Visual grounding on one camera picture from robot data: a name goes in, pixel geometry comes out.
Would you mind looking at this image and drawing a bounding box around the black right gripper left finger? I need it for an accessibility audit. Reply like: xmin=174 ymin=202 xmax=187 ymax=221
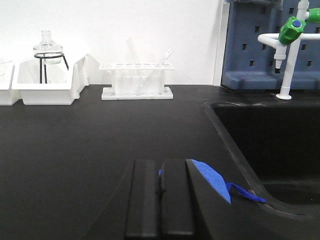
xmin=124 ymin=159 xmax=159 ymax=238

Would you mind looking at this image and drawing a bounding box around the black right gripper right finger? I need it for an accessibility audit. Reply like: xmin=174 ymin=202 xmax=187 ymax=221
xmin=160 ymin=163 xmax=250 ymax=240

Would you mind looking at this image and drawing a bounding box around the white plastic tray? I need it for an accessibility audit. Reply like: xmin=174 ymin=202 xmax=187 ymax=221
xmin=0 ymin=57 xmax=15 ymax=106
xmin=12 ymin=54 xmax=89 ymax=105

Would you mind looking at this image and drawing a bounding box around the white test tube rack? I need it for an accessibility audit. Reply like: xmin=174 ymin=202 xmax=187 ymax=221
xmin=99 ymin=63 xmax=174 ymax=101

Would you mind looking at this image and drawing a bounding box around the clear glass test tube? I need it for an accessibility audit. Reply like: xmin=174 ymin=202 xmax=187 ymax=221
xmin=126 ymin=38 xmax=140 ymax=65

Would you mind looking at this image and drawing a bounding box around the clear glass flask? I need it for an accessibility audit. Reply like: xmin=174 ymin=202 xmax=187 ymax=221
xmin=33 ymin=30 xmax=63 ymax=65

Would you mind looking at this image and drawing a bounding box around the blue microfiber cloth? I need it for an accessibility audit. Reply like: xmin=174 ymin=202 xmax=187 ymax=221
xmin=158 ymin=158 xmax=267 ymax=205

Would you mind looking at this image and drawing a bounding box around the green faucet knob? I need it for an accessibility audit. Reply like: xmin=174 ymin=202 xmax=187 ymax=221
xmin=278 ymin=8 xmax=320 ymax=45

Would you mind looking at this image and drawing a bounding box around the black lab sink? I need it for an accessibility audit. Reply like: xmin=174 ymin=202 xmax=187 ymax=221
xmin=204 ymin=102 xmax=320 ymax=219

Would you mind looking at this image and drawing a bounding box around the white lab faucet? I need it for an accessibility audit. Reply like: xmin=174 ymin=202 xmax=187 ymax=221
xmin=257 ymin=0 xmax=320 ymax=100

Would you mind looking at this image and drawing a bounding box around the black wire tripod stand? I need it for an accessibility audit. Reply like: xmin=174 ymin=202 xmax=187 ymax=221
xmin=34 ymin=52 xmax=69 ymax=84

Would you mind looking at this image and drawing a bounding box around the blue pegboard drying rack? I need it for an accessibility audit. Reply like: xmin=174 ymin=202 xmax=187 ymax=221
xmin=221 ymin=0 xmax=320 ymax=90

